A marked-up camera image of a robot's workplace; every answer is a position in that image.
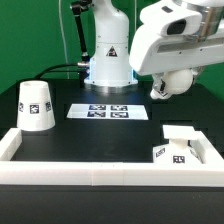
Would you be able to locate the white lamp base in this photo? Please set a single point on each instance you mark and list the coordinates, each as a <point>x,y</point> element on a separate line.
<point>177,151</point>

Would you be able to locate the white marker sheet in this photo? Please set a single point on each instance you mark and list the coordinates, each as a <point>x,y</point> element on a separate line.
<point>107,111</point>

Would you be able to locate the white lamp shade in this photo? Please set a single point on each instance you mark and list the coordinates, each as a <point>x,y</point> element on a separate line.
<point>35,110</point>

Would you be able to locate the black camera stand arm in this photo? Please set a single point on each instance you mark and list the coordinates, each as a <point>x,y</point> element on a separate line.
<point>77,8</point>

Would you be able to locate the white lamp bulb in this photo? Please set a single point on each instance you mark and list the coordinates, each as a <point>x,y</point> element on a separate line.
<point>175,83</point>

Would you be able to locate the white U-shaped frame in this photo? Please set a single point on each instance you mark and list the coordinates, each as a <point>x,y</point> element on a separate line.
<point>208,173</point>

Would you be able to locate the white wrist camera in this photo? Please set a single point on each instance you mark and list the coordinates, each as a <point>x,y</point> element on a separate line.
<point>166,18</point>

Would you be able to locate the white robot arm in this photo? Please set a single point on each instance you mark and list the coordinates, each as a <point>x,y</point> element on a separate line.
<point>110,67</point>

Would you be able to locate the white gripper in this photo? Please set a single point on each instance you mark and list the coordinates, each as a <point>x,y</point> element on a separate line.
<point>151,53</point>

